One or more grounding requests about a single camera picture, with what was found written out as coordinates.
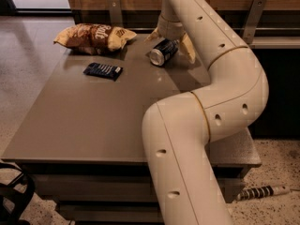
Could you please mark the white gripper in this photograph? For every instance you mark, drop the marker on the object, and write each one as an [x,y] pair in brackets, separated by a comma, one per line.
[171,29]

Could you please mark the blue pepsi can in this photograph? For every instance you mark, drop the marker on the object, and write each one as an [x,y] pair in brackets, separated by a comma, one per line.
[162,52]

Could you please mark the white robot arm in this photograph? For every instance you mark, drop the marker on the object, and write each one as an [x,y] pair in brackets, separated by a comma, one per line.
[176,129]

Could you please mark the dark blue snack packet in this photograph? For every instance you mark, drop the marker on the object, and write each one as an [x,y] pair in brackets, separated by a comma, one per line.
[103,71]

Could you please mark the brown chips bag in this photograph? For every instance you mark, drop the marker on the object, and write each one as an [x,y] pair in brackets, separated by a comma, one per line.
[94,38]

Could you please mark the grey drawer cabinet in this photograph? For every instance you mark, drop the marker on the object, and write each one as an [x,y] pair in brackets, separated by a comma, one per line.
[82,140]

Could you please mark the striped black white tube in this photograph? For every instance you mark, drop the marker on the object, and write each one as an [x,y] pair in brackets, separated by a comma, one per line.
[262,192]

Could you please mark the black chair base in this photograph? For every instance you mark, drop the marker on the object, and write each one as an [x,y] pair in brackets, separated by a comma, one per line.
[15,196]

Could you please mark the left metal wall bracket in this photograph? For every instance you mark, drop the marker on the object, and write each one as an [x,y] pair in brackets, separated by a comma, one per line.
[115,11]

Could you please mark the metal wall bracket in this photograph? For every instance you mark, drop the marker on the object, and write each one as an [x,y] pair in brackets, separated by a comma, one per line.
[115,11]
[253,17]

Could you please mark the right metal wall bracket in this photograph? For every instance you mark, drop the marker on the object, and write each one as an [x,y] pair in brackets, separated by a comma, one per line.
[253,17]

